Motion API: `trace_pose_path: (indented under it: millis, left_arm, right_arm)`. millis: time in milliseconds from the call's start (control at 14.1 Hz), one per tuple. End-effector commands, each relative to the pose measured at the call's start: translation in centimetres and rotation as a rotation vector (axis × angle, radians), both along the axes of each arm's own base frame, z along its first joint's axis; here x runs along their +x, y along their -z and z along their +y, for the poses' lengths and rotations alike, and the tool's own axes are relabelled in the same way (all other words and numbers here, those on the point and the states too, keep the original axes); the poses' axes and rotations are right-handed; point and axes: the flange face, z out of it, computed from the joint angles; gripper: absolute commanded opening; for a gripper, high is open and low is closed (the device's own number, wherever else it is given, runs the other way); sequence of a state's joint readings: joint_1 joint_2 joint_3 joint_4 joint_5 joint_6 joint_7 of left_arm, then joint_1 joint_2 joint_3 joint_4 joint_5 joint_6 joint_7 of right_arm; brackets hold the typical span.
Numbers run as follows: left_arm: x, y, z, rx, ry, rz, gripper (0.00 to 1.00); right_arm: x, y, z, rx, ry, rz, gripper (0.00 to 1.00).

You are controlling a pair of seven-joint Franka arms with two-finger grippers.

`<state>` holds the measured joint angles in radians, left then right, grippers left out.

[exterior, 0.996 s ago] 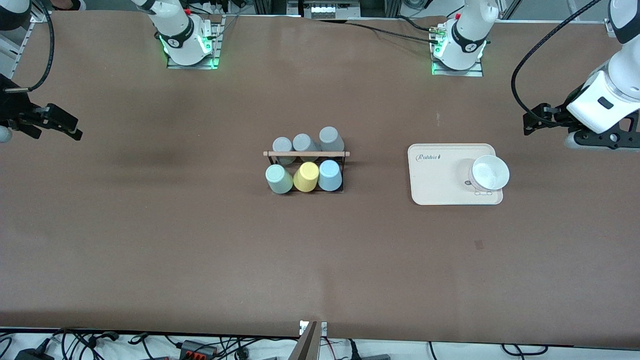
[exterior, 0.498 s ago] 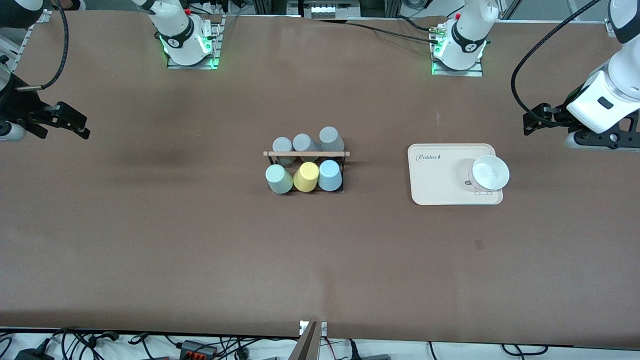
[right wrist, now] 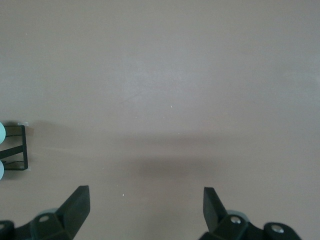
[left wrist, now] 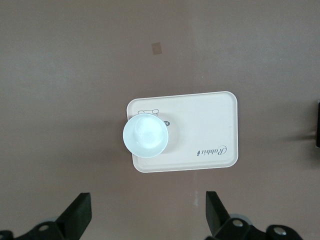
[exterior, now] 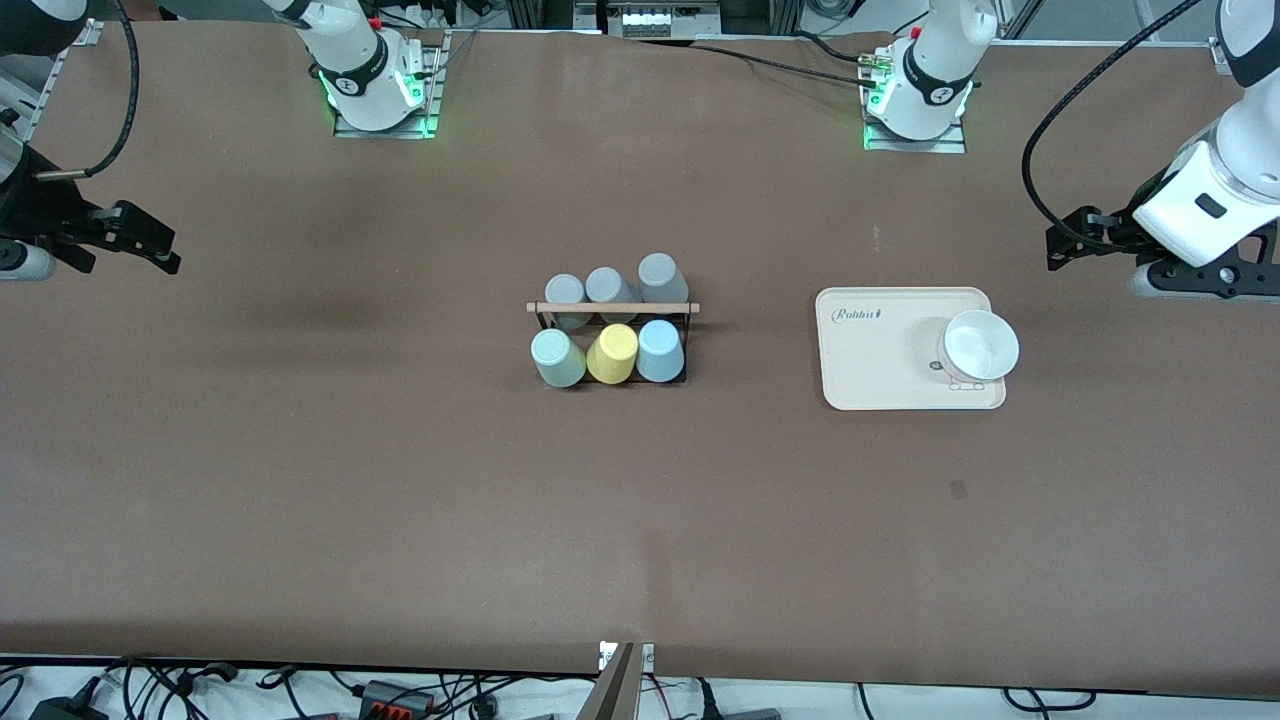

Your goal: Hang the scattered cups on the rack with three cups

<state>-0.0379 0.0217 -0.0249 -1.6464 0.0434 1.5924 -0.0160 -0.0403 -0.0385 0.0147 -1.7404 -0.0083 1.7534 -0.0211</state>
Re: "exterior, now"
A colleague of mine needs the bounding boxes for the pale green cup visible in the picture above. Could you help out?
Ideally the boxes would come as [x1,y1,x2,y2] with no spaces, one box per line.
[530,328,588,389]

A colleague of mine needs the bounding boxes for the light blue cup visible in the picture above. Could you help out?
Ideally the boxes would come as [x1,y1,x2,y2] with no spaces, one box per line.
[637,320,687,384]

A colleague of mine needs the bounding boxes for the white bowl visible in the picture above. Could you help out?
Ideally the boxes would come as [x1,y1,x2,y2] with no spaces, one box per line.
[937,310,1021,386]

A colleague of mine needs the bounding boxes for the beige rabbit print tray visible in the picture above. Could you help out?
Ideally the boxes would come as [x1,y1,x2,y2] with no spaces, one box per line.
[815,287,1007,412]

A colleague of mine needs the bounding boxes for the grey cup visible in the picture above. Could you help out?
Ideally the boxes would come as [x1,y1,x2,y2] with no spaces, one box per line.
[545,274,591,331]
[638,253,690,307]
[585,267,641,326]

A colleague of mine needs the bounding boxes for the yellow cup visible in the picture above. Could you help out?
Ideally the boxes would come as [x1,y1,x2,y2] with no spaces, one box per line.
[587,325,640,386]

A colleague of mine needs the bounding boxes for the black power adapter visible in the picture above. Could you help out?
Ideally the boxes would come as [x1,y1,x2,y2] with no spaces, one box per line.
[28,695,109,720]

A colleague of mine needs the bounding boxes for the grey power strip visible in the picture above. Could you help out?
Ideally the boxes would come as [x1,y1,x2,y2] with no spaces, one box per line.
[575,0,723,39]

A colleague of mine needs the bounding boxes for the black terminal block orange levers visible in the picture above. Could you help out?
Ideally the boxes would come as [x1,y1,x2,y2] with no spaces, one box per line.
[358,680,437,719]

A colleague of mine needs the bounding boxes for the black plug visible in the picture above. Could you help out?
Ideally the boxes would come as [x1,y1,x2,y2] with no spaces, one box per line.
[700,680,783,720]

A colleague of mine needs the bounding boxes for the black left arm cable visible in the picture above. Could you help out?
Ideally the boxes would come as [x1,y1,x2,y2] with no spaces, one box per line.
[1022,0,1201,251]

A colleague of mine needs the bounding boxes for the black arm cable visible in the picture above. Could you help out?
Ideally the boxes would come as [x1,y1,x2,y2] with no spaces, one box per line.
[1022,0,1201,251]
[35,0,138,181]

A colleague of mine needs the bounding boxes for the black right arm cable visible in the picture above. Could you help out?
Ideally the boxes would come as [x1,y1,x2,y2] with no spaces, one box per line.
[35,0,138,181]

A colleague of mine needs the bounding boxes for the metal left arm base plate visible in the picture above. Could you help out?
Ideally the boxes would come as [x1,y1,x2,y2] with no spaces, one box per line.
[862,45,968,154]

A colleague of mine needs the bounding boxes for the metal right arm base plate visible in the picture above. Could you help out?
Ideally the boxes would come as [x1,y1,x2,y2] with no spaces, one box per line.
[333,30,446,139]

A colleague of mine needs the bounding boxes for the black cable on table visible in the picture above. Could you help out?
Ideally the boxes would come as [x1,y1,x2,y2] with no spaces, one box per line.
[618,32,886,89]

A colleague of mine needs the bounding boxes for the black plug cable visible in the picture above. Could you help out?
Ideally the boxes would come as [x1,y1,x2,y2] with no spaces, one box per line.
[170,660,241,693]

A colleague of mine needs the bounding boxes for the black wire rack wooden handle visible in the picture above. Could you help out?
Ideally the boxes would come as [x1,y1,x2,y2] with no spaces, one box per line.
[527,298,701,389]

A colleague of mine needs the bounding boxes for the black looped cable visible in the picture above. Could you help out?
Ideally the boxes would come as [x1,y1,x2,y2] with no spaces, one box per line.
[1003,688,1098,713]

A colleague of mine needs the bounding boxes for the grey camera mount beam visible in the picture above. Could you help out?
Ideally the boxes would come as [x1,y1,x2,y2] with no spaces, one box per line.
[575,642,641,720]

